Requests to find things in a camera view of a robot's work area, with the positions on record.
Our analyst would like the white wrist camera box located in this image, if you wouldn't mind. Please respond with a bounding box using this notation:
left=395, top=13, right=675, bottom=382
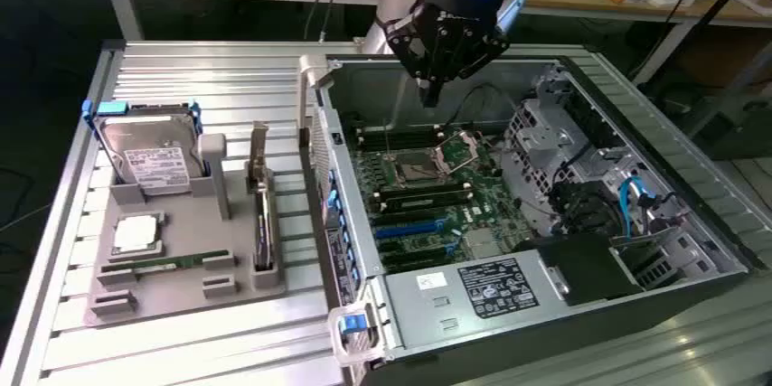
left=495, top=0, right=530, bottom=40

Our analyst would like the metal socket cover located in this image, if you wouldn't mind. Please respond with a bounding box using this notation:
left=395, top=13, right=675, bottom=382
left=433, top=129, right=486, bottom=175

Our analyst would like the silver CPU chip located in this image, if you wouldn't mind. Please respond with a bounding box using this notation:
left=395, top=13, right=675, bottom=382
left=111, top=216, right=161, bottom=255

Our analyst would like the black RAM slot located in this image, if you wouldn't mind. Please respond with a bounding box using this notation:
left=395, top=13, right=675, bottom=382
left=371, top=182, right=471, bottom=202
left=357, top=134, right=450, bottom=151
left=354, top=125, right=449, bottom=139
left=377, top=194, right=475, bottom=214

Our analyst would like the blue case latch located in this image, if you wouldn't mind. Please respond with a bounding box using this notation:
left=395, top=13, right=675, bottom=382
left=338, top=313, right=369, bottom=335

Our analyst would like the green RAM stick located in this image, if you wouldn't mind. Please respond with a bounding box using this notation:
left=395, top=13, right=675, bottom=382
left=103, top=249, right=235, bottom=275

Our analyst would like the grey power supply unit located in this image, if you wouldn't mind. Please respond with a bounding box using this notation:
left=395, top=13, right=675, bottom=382
left=369, top=248, right=575, bottom=352

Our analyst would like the silver hard disk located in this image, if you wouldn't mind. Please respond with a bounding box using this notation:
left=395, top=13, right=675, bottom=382
left=99, top=113, right=202, bottom=196

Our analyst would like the black open PC case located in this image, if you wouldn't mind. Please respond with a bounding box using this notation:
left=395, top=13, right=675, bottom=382
left=298, top=53, right=766, bottom=386

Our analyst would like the blue card retainer strip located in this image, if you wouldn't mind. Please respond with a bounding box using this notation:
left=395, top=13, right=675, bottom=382
left=326, top=167, right=365, bottom=284

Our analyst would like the blue disk wire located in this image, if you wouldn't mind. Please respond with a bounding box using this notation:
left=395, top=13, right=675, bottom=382
left=617, top=174, right=653, bottom=241

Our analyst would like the blue disk caddy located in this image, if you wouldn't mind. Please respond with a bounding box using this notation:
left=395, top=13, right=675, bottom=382
left=81, top=97, right=211, bottom=188

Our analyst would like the green motherboard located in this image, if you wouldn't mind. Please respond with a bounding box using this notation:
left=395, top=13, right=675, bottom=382
left=347, top=119, right=545, bottom=275

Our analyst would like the grey parts rack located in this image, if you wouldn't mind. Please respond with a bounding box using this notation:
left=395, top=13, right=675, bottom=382
left=83, top=132, right=290, bottom=328

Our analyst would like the metal disk bay cage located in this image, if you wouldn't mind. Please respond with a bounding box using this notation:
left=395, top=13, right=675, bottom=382
left=503, top=62, right=749, bottom=290

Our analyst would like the graphics card with metal bracket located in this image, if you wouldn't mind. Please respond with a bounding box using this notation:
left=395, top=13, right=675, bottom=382
left=245, top=119, right=282, bottom=273

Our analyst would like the black air shroud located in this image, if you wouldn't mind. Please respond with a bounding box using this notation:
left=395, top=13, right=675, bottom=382
left=513, top=234, right=645, bottom=308

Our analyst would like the black expansion slot blue clip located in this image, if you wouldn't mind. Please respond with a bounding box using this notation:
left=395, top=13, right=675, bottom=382
left=378, top=240, right=462, bottom=263

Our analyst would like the silver chipset heatsink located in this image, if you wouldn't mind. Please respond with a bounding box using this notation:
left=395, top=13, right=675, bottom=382
left=467, top=229, right=515, bottom=261

